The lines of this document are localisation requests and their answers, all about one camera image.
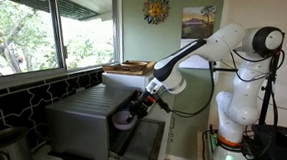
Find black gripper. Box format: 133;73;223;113
127;88;160;126

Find purple bowl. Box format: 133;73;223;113
110;109;139;133

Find glass toaster oven door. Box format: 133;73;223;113
108;115;167;160

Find white microwave oven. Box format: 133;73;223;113
100;68;157;93

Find silver toaster oven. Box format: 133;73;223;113
40;79;143;160

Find wooden serving tray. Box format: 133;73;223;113
101;57;157;78

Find wooden dish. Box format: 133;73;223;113
119;59;150;70

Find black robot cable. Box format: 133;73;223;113
154;45;285;124

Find black floor cable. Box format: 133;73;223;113
200;128;223;160

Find sun wall decoration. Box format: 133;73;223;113
141;0;172;27

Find landscape wall calendar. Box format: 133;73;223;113
177;3;218;70

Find black camera stand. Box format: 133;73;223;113
209;26;287;128

